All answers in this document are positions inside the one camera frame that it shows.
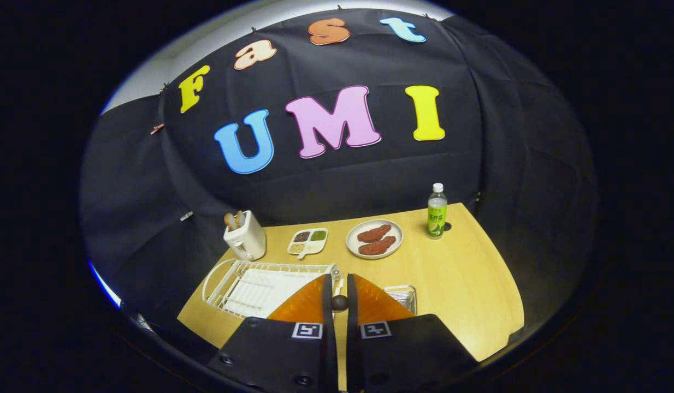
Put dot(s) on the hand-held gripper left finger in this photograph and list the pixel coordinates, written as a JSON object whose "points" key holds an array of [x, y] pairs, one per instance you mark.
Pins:
{"points": [[329, 355]]}

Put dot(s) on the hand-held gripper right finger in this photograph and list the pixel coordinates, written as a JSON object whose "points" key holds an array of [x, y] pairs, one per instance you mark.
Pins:
{"points": [[352, 355]]}

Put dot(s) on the white plate with meat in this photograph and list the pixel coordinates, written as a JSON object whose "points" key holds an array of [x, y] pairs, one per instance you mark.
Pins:
{"points": [[351, 240]]}

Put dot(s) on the white divided tray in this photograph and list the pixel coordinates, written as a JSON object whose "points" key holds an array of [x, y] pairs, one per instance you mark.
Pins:
{"points": [[315, 248]]}

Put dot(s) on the red meat piece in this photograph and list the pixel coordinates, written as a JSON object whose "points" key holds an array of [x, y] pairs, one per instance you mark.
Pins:
{"points": [[374, 233], [377, 246]]}

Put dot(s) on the pile of pale beans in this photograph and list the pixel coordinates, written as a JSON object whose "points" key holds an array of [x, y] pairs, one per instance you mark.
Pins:
{"points": [[297, 248]]}

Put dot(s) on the pile of green beans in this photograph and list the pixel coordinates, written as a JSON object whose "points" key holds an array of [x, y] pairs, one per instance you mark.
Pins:
{"points": [[318, 235]]}

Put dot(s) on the pile of dark beans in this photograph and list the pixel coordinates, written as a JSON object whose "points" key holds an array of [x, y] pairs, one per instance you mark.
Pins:
{"points": [[301, 236]]}

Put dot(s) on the white toaster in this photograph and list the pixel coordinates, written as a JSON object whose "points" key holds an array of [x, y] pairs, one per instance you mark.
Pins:
{"points": [[247, 240]]}

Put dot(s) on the green label drink bottle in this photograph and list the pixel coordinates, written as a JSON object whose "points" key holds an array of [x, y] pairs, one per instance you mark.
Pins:
{"points": [[436, 218]]}

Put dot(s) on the toasted bread slice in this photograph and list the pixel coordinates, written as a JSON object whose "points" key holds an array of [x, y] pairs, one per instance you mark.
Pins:
{"points": [[230, 221], [240, 218]]}

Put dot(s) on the white clip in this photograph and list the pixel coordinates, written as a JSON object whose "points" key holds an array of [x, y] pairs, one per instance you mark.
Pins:
{"points": [[186, 216]]}

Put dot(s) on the pink clip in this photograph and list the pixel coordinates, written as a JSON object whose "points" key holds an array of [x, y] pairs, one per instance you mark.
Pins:
{"points": [[157, 129]]}

